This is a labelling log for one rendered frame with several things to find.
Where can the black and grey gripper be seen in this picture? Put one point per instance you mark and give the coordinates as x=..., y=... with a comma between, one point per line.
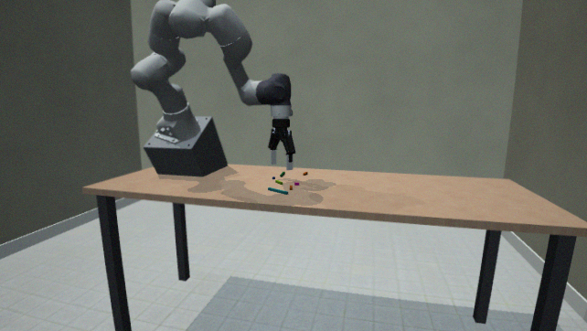
x=278, y=134

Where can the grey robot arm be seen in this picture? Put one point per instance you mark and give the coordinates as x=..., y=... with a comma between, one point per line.
x=187, y=18

